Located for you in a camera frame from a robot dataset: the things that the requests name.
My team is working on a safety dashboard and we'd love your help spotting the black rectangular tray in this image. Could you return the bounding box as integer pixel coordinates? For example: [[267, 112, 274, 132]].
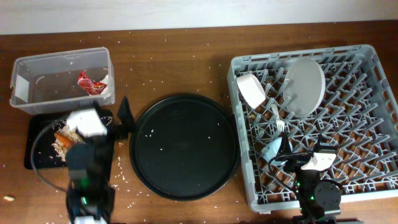
[[24, 108, 114, 170]]

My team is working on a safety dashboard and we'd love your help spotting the white plastic fork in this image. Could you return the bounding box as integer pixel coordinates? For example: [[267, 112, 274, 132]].
[[271, 104, 285, 132]]

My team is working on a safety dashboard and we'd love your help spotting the white round plate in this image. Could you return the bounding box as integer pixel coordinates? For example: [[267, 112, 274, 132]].
[[283, 58, 326, 117]]

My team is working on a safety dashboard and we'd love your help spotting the orange carrot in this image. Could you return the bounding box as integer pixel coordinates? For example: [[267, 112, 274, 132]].
[[54, 133, 74, 148]]

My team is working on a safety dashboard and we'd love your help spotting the clear plastic bin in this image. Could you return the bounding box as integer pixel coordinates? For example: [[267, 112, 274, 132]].
[[9, 47, 116, 115]]

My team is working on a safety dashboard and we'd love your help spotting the grey dishwasher rack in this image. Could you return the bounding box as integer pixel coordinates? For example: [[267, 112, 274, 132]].
[[227, 45, 397, 214]]

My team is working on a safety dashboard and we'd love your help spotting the light blue plastic cup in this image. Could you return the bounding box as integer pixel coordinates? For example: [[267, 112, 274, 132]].
[[261, 137, 292, 166]]

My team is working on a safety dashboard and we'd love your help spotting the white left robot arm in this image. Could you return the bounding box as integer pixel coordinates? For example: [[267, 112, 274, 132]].
[[65, 97, 136, 223]]

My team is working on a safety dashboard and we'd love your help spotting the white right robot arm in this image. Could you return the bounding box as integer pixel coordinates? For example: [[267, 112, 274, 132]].
[[276, 133, 343, 223]]

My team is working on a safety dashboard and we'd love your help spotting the pile of rice and scraps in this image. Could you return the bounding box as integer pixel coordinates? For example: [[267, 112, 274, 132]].
[[51, 116, 113, 162]]

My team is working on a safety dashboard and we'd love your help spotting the white tissue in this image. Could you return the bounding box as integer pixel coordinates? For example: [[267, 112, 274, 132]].
[[100, 74, 110, 95]]

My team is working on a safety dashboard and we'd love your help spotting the round black tray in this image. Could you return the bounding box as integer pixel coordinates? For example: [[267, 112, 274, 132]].
[[129, 94, 240, 201]]

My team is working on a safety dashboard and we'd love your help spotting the pink bowl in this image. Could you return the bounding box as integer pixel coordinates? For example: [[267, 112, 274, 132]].
[[236, 73, 266, 109]]

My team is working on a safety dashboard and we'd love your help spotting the red snack wrapper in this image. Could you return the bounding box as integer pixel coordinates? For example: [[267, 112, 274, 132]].
[[77, 72, 106, 95]]

